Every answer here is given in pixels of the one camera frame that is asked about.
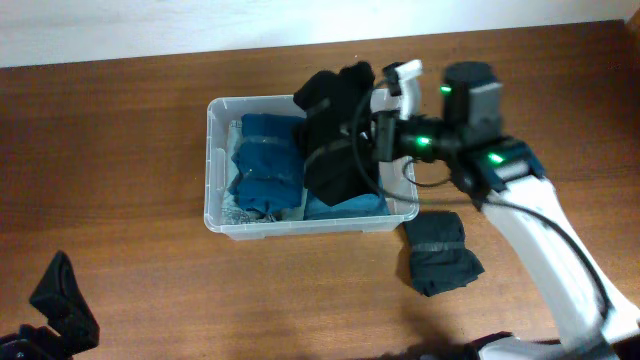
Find large black taped garment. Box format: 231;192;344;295
293;62;375;206

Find dark blue jeans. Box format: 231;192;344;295
303;190;390;220

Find teal taped shirt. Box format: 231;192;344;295
231;113;304;215

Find small black taped garment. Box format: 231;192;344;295
404;211;485;297

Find light blue jeans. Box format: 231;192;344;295
223;118;306;224

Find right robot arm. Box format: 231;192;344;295
373;60;639;359

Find clear plastic storage container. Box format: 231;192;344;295
204;95;420;241

